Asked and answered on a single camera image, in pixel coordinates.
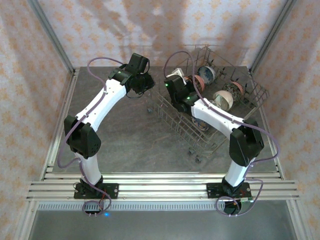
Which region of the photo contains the aluminium frame post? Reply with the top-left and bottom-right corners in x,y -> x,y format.
26,0 -> 76,75
248,0 -> 298,75

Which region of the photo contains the red lattice pattern bowl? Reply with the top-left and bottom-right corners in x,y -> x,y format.
197,65 -> 216,86

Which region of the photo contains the blue orange flower bowl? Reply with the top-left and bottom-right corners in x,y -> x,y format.
191,116 -> 210,132

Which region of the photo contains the metal wire dish rack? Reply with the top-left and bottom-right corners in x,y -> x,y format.
145,44 -> 271,165

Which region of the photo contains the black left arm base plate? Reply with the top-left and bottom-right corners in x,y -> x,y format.
73,183 -> 119,200

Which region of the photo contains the aluminium table edge rail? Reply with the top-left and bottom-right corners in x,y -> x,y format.
39,68 -> 80,181

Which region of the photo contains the aluminium mounting rail beam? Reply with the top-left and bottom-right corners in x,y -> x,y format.
26,171 -> 301,201

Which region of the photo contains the dark leaf pattern bowl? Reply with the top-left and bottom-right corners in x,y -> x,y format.
187,74 -> 206,93

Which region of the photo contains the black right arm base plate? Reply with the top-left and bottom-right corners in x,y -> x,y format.
206,183 -> 251,200

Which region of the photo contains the blue floral bowl pink exterior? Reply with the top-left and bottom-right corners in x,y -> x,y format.
221,81 -> 243,101

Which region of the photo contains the plain cream bowl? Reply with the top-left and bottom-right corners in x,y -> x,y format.
212,89 -> 235,111

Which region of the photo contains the grey slotted cable duct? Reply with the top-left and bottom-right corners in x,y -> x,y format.
37,202 -> 226,211

